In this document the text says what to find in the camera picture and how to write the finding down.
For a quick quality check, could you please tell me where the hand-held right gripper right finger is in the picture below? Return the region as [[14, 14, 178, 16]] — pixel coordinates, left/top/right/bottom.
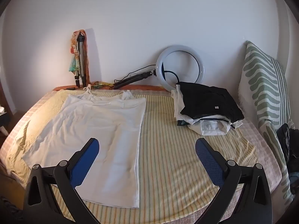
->
[[195, 138, 273, 224]]

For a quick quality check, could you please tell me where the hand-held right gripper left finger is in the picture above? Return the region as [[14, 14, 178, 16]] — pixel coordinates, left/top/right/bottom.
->
[[23, 138, 101, 224]]

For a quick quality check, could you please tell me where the white camisole top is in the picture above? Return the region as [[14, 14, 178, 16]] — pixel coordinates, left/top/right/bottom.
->
[[21, 86, 147, 209]]

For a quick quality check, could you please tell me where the white labelled shirt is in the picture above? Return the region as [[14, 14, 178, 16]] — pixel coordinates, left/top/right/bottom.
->
[[187, 118, 243, 136]]

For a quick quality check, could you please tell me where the yellow striped bedspread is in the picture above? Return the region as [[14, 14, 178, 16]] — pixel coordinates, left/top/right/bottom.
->
[[6, 89, 260, 224]]

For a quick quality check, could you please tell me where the pink checked blanket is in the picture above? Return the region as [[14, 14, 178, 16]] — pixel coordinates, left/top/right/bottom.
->
[[0, 90, 283, 224]]

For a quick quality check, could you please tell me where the black folded garment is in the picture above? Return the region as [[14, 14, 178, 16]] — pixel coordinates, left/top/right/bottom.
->
[[180, 82, 245, 123]]

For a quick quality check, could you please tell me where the white folded garment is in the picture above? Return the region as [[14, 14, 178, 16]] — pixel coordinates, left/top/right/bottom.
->
[[171, 84, 194, 125]]

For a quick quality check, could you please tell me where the yellow patterned cloth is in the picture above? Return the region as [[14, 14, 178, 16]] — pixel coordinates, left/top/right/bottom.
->
[[92, 81, 115, 89]]

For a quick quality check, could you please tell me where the dark cloth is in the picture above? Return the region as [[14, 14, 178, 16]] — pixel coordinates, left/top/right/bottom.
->
[[276, 123, 299, 180]]

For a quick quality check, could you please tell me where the dark stool with white legs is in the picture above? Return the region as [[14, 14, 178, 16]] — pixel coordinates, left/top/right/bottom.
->
[[0, 106, 10, 137]]

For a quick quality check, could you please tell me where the green striped pillow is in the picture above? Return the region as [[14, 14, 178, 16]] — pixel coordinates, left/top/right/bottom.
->
[[238, 40, 295, 202]]

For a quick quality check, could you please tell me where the folded tripod with cloth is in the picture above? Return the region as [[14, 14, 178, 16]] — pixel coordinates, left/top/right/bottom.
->
[[68, 29, 91, 85]]

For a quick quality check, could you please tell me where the grey folded tripod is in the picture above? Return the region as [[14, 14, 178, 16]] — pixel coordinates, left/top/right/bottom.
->
[[75, 31, 87, 88]]

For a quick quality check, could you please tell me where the black ring light stand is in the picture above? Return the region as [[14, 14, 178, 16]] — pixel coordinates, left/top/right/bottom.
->
[[113, 70, 157, 89]]

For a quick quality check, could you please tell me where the thin black cable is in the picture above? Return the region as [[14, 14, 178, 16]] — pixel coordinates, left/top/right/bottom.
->
[[113, 65, 156, 84]]

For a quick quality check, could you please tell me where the white ring light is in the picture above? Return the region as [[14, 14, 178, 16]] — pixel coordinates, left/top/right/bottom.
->
[[156, 45, 206, 91]]

